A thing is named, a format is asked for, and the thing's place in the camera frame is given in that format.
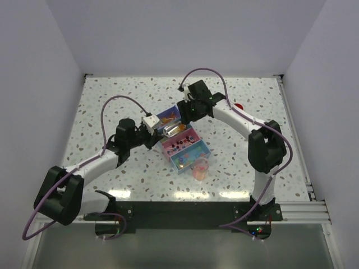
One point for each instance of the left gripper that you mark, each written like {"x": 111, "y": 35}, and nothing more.
{"x": 152, "y": 139}

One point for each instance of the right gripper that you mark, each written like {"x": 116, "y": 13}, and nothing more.
{"x": 186, "y": 117}

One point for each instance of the metal candy scoop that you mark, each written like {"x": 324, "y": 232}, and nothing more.
{"x": 163, "y": 131}

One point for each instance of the four-compartment candy tray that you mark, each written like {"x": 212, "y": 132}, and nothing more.
{"x": 199, "y": 146}

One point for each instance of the clear plastic jar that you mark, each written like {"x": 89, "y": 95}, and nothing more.
{"x": 200, "y": 168}

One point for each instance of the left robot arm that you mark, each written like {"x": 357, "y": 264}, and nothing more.
{"x": 61, "y": 196}

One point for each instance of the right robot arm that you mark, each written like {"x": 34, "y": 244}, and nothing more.
{"x": 266, "y": 148}

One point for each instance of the star candies pile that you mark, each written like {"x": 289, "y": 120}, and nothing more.
{"x": 186, "y": 159}

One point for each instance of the red jar lid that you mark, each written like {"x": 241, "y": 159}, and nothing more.
{"x": 239, "y": 106}

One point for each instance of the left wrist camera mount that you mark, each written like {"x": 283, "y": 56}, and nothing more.
{"x": 151, "y": 122}

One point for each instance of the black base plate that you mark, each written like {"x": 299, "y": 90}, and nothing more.
{"x": 129, "y": 217}

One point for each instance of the aluminium frame rail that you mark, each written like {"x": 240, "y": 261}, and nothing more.
{"x": 148, "y": 176}

